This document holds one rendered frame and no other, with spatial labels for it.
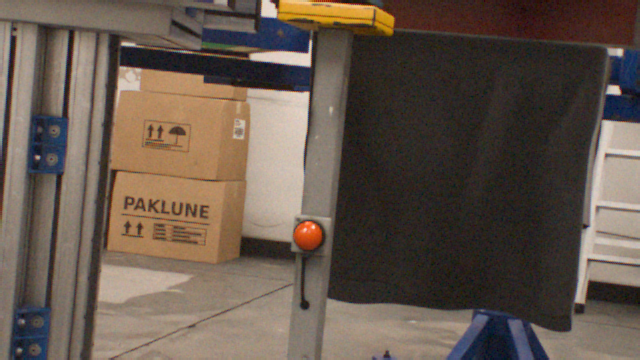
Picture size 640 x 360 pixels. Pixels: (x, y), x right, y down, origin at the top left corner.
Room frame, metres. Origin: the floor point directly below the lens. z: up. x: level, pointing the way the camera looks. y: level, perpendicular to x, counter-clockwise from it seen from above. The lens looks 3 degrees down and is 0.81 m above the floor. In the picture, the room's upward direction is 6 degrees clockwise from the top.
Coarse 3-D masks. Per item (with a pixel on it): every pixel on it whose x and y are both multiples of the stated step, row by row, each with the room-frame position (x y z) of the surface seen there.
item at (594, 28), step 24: (504, 0) 2.26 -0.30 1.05; (528, 0) 2.24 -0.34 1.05; (552, 0) 2.22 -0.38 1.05; (576, 0) 2.20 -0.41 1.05; (600, 0) 2.18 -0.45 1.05; (624, 0) 2.17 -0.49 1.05; (504, 24) 2.43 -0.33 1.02; (528, 24) 2.41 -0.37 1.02; (552, 24) 2.39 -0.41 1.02; (576, 24) 2.36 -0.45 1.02; (600, 24) 2.34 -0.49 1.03; (624, 24) 2.32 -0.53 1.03
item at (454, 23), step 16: (384, 0) 2.37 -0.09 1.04; (400, 0) 2.36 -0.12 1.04; (416, 0) 2.34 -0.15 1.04; (432, 0) 2.33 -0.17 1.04; (448, 0) 2.31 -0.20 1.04; (464, 0) 2.30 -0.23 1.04; (480, 0) 2.28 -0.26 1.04; (400, 16) 2.48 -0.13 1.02; (416, 16) 2.46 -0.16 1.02; (432, 16) 2.45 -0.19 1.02; (448, 16) 2.43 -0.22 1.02; (464, 16) 2.41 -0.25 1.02; (480, 16) 2.40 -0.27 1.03; (464, 32) 2.54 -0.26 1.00; (480, 32) 2.52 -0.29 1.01; (496, 32) 2.51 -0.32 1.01
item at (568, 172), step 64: (384, 64) 1.92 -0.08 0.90; (448, 64) 1.89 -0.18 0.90; (512, 64) 1.87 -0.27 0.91; (576, 64) 1.85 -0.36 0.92; (384, 128) 1.92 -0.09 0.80; (448, 128) 1.90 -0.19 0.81; (512, 128) 1.89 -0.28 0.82; (576, 128) 1.85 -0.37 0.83; (384, 192) 1.93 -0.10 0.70; (448, 192) 1.90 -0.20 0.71; (512, 192) 1.89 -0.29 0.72; (576, 192) 1.85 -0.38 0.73; (384, 256) 1.93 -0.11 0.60; (448, 256) 1.90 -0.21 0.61; (512, 256) 1.89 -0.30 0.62; (576, 256) 1.85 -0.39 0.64
